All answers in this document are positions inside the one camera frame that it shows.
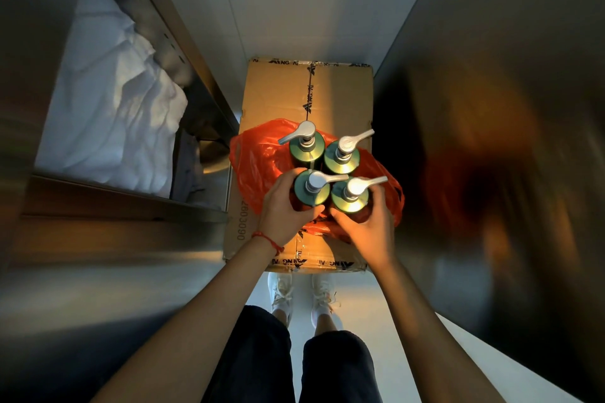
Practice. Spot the person's left hand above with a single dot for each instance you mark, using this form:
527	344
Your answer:
279	216

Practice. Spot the person's right hand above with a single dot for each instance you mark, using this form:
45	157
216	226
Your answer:
373	232

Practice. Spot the person's right thumb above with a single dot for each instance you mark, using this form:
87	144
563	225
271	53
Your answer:
344	221

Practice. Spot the person's left thumb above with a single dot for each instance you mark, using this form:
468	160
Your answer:
309	217

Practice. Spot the green pump bottle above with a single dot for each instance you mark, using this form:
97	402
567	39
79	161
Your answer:
308	195
349	203
341	162
307	151

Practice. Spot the person's left forearm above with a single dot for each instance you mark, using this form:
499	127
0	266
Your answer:
198	332

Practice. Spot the person's right forearm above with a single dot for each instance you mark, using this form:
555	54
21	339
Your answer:
425	336

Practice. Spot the white right shoe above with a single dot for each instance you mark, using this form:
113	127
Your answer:
323	296

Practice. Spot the white shoe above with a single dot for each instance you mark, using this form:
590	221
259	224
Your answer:
323	296
280	291

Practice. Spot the orange plastic bag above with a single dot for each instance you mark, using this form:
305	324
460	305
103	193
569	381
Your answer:
257	157

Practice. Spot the white left shoe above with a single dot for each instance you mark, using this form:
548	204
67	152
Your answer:
280	291

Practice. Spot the brown cardboard box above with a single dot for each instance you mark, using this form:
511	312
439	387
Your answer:
279	91

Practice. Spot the dark grey cloth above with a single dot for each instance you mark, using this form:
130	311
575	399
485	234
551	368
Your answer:
186	171

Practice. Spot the black shorts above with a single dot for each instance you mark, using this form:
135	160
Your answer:
264	365

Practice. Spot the stainless steel cart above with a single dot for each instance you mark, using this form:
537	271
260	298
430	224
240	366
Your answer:
118	247

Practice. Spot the white linen pile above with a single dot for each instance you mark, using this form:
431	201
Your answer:
108	105

